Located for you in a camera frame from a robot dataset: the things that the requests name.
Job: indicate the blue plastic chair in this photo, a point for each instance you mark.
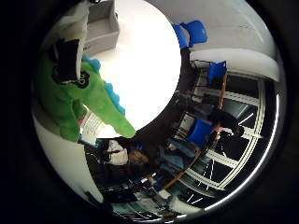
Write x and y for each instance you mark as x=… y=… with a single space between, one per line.
x=180 y=35
x=196 y=31
x=199 y=132
x=216 y=71

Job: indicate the person in dark clothes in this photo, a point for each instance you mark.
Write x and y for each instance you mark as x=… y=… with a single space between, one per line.
x=224 y=119

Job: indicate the person in white shirt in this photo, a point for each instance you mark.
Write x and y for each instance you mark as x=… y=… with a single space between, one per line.
x=118 y=152

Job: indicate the grey open container box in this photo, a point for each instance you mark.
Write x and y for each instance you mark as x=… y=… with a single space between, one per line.
x=102 y=31

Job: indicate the green dinosaur plush toy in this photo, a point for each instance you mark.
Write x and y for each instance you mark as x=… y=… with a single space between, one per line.
x=99 y=96

